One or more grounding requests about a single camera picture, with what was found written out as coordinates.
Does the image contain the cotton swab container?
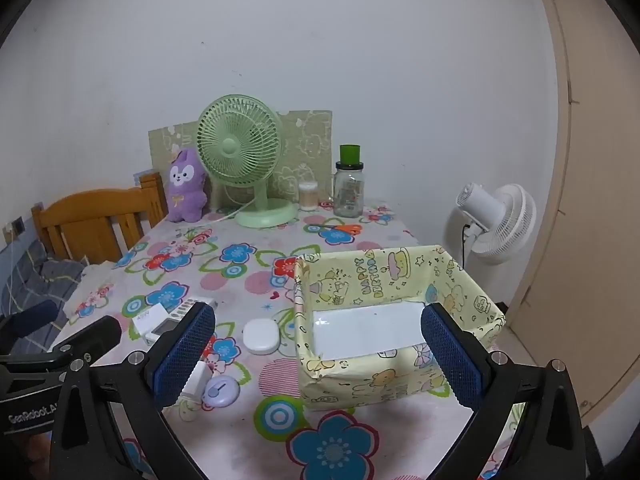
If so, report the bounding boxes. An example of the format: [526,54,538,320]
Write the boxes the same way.
[298,180,319,211]

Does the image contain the purple plush toy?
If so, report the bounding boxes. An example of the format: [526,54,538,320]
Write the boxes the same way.
[165,147,208,223]

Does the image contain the white power adapter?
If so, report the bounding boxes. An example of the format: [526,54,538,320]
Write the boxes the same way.
[131,303,173,343]

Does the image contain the blue plaid blanket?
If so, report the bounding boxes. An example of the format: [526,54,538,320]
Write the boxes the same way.
[0,237,86,356]

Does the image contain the white fan cable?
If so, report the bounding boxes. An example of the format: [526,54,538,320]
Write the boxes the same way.
[200,200,256,223]

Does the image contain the orange scissors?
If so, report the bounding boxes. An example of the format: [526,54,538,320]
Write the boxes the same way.
[312,222,364,237]

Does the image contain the glass jar green lid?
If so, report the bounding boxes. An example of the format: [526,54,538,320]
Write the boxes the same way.
[332,144,367,218]

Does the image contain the yellow cartoon printed box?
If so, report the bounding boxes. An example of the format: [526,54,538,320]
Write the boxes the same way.
[292,245,507,412]

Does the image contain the printed cardboard board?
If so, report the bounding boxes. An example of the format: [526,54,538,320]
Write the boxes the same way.
[148,108,333,211]

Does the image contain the small white charger plug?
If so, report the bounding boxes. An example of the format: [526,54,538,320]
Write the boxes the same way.
[180,360,211,403]

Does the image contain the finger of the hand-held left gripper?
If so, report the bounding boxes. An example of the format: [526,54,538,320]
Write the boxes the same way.
[50,315,123,376]
[0,299,58,356]

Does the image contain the white round case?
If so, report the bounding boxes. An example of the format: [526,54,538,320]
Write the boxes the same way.
[242,319,280,356]

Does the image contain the beige door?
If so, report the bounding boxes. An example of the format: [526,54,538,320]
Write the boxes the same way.
[530,0,640,426]

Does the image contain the white remote control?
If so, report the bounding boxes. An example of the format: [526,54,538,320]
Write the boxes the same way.
[150,298,219,345]

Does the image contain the wooden chair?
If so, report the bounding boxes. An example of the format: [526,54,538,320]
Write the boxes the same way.
[31,172,168,264]

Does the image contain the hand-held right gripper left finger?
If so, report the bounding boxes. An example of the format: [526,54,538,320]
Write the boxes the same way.
[47,301,217,480]

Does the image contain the white standing fan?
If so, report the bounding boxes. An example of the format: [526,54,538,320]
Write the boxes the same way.
[442,183,537,267]

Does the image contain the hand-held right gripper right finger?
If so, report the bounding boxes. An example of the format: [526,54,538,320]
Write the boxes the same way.
[420,303,588,480]

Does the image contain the green desk fan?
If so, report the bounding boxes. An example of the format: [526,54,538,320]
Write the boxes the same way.
[196,93,301,229]

